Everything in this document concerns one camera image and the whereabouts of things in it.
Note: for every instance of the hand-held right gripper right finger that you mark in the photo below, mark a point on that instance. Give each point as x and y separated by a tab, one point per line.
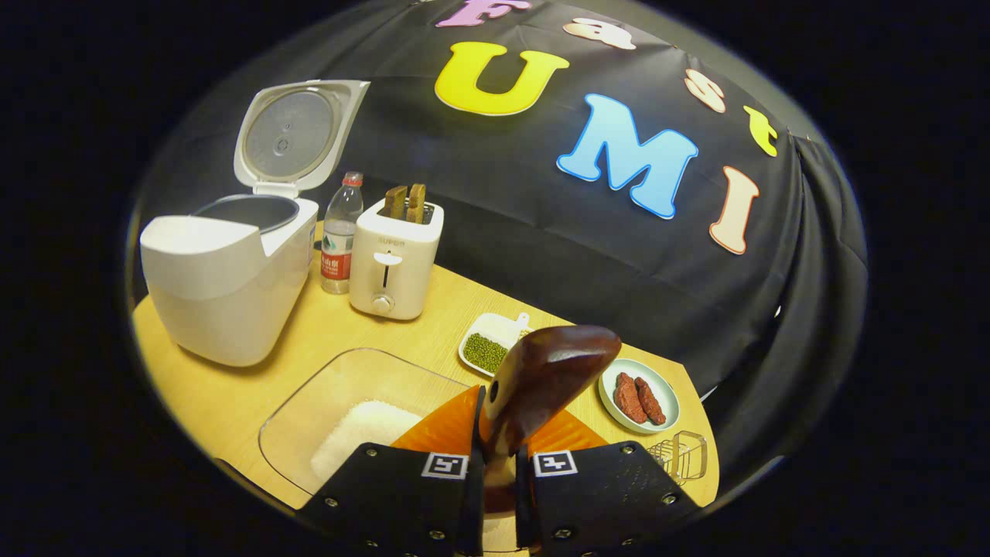
603	495

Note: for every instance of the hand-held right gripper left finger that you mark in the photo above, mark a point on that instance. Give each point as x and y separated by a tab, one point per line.
475	495

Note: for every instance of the white rice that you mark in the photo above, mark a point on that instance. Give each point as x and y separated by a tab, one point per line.
363	433

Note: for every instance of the brown wooden spoon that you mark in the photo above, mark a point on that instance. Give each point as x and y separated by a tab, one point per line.
541	379

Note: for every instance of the white rice cooker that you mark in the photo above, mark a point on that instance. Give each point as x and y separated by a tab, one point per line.
224	294

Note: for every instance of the red meat piece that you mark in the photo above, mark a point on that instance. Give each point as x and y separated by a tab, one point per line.
651	402
629	398

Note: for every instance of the pale green round plate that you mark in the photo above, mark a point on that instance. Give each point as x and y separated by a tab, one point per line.
665	387

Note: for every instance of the white divided bean plate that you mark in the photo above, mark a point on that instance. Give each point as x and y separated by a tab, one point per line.
487	352

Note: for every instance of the clear glass dish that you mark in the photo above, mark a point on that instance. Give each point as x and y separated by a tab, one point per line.
332	387

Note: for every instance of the cream toaster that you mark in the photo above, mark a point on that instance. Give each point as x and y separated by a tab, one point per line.
394	263

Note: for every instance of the black backdrop cloth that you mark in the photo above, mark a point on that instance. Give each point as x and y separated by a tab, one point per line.
541	255

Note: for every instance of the clear plastic water bottle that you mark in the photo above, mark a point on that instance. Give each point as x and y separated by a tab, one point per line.
340	247

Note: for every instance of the brown bread slice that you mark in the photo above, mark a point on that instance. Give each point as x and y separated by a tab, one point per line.
396	203
417	203

